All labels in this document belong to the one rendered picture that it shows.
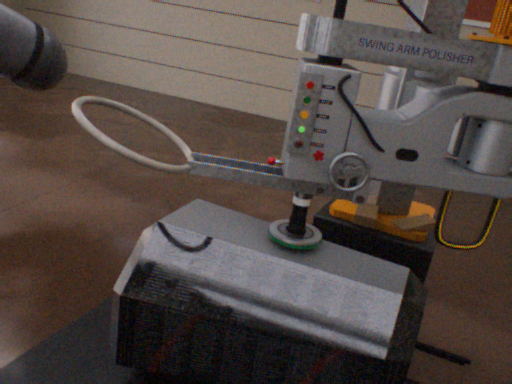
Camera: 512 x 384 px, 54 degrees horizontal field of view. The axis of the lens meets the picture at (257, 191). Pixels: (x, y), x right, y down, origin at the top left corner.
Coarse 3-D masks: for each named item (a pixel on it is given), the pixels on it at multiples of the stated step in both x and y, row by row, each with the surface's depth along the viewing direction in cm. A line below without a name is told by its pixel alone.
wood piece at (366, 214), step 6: (360, 204) 249; (366, 204) 251; (372, 204) 252; (360, 210) 242; (366, 210) 243; (372, 210) 244; (360, 216) 236; (366, 216) 235; (372, 216) 236; (354, 222) 237; (360, 222) 236; (366, 222) 236; (372, 222) 235
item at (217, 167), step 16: (208, 160) 195; (224, 160) 195; (240, 160) 195; (208, 176) 185; (224, 176) 185; (240, 176) 185; (256, 176) 185; (272, 176) 185; (304, 192) 188; (320, 192) 187; (336, 192) 188; (352, 192) 188; (368, 192) 188
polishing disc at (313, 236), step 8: (272, 224) 202; (280, 224) 203; (272, 232) 195; (280, 232) 196; (288, 232) 197; (312, 232) 201; (320, 232) 202; (288, 240) 191; (296, 240) 191; (304, 240) 192; (312, 240) 194
